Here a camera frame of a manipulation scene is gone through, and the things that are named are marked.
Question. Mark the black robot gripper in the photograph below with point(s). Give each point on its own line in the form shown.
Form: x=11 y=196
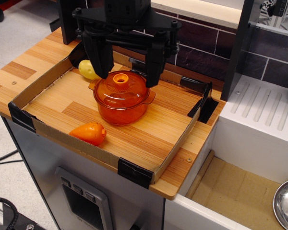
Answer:
x=127 y=23

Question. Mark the orange transparent pot lid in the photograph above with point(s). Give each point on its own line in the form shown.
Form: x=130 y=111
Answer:
x=120 y=90

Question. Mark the orange transparent plastic pot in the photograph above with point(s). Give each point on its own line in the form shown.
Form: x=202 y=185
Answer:
x=125 y=116

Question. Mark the yellow toy potato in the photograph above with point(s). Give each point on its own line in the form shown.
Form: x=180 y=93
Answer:
x=86 y=69

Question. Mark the cardboard fence with black tape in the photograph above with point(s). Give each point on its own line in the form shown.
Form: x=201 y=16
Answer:
x=160 y=147

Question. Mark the orange toy carrot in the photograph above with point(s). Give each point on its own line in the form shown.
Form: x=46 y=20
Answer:
x=93 y=133

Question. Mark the grey toy dishwasher front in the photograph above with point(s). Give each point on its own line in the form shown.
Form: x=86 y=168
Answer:
x=82 y=195

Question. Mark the white drying rack sink unit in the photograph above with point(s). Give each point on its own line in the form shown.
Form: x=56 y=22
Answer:
x=252 y=129

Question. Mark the silver metal bowl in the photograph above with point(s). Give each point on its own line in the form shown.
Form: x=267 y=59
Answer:
x=280 y=205

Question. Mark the dark vertical shelf post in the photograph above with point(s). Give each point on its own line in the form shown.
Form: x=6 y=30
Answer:
x=230 y=78

